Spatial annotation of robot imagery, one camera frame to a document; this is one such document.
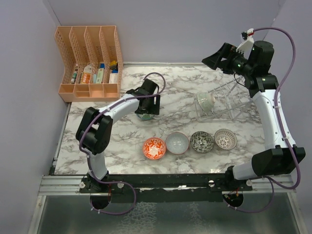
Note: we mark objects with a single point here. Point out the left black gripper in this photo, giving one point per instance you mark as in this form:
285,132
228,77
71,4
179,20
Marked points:
154,109

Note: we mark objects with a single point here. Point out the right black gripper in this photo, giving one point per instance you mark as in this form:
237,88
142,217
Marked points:
214,61

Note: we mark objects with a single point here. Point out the green leaf pattern bowl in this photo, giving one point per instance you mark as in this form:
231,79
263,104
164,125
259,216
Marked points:
145,117

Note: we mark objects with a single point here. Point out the green white geometric bowl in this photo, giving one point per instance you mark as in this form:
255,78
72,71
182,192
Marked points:
206,101

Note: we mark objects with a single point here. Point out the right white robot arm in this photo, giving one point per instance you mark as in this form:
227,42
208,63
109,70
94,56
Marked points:
281,155

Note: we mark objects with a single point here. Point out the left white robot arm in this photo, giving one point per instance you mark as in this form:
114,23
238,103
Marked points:
94,131

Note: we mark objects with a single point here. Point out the orange floral bowl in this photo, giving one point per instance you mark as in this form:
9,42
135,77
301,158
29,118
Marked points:
154,148

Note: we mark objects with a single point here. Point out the blue hexagon red-rim bowl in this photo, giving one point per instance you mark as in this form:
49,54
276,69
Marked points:
177,143

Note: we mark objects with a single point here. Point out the yellow black toy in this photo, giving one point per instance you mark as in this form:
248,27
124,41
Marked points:
114,65

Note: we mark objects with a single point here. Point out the mint green box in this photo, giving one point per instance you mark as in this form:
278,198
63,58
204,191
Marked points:
100,75

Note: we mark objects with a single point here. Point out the grey leaf pattern bowl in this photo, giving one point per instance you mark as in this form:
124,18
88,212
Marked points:
202,142

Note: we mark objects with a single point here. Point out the orange white box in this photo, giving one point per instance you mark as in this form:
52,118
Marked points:
85,78

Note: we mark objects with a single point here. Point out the pink plastic file organizer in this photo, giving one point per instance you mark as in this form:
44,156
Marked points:
84,48

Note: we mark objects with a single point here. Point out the brown white geometric bowl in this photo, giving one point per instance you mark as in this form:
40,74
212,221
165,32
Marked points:
225,139

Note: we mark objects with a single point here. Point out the small bottle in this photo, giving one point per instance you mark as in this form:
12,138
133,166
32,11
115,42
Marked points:
74,76

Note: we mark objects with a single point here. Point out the clear wire dish rack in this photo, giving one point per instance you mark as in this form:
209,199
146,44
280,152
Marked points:
232,100

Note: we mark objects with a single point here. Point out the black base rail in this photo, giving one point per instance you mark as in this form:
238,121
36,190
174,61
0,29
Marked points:
159,188

